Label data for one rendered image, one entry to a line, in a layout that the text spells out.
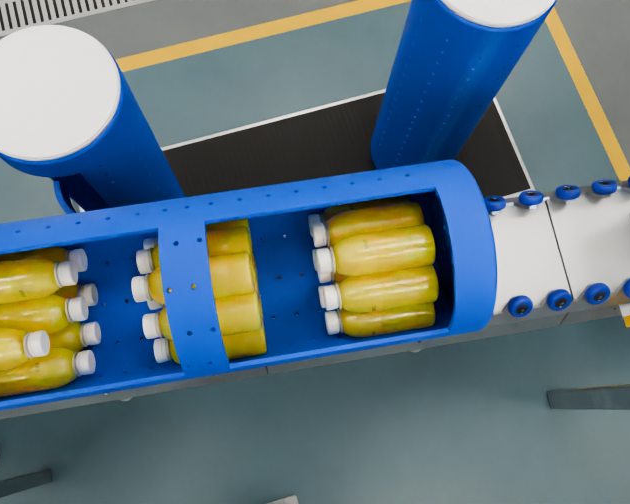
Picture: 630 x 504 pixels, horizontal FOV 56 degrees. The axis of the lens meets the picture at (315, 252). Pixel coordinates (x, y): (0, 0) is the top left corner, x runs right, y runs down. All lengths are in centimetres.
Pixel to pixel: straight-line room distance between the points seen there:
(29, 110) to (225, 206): 48
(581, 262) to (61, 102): 103
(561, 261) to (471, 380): 95
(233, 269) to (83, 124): 44
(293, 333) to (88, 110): 55
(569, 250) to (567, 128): 129
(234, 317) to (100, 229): 23
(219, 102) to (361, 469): 141
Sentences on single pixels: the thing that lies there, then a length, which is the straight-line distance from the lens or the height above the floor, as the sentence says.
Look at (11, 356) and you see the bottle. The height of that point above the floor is 112.
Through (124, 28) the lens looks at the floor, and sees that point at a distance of 257.
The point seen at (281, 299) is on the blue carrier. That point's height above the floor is 96.
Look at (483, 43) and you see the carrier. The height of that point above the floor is 98.
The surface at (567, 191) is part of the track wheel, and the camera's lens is 123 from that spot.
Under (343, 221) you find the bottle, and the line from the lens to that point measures 94.
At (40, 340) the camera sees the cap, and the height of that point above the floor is 111.
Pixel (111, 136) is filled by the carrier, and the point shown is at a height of 100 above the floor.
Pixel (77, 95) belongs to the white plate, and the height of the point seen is 104.
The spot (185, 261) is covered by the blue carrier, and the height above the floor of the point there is 123.
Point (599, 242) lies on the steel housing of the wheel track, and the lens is 129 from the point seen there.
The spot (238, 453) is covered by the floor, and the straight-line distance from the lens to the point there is 203.
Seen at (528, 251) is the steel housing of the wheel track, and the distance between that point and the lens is 122.
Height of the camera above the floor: 202
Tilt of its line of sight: 75 degrees down
